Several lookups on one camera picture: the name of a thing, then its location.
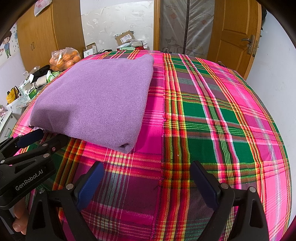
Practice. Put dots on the green medicine box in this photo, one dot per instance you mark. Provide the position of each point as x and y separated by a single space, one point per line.
31 93

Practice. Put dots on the green tissue pack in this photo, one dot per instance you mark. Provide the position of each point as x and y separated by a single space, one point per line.
52 76

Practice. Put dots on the person's left hand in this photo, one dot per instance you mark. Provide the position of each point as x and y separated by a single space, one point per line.
20 220

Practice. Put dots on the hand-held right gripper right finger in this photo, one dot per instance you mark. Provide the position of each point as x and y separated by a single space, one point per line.
208 185

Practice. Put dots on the wooden door frame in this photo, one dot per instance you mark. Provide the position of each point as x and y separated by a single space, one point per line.
157 23

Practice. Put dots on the grey plastic parcel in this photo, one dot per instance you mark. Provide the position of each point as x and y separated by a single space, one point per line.
138 43

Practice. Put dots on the purple sweater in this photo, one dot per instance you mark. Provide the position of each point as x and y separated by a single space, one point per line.
92 97

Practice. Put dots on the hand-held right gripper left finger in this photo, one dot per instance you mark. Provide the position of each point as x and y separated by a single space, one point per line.
89 185

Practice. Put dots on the wooden wardrobe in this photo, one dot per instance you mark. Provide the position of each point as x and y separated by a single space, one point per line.
41 34

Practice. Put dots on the wooden door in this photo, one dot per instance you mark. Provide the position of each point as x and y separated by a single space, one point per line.
231 34

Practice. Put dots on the cartoon wall sticker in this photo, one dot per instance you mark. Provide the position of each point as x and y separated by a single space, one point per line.
7 45

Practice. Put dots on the bag of oranges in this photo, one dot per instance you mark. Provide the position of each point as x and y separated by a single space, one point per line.
64 60

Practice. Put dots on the white cloth roll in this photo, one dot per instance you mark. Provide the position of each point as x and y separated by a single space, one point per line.
41 80

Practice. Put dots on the brown cardboard parcel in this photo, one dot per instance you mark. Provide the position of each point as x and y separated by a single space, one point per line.
124 38

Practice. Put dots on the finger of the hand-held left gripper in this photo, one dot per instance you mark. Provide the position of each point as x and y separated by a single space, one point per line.
27 139
46 147

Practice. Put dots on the clear plastic door curtain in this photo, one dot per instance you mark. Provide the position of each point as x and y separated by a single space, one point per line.
178 23

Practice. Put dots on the white cardboard box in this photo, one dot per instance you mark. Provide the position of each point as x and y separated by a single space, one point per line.
90 49

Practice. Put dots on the white plastic bag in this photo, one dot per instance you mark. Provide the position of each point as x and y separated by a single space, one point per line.
42 5

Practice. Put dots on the black pouch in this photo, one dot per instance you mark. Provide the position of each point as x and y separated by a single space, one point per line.
40 71

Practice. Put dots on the yellow paper bag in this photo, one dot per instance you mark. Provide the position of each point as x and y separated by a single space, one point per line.
12 96

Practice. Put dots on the pink plaid sheet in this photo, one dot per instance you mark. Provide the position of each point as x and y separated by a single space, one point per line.
208 115

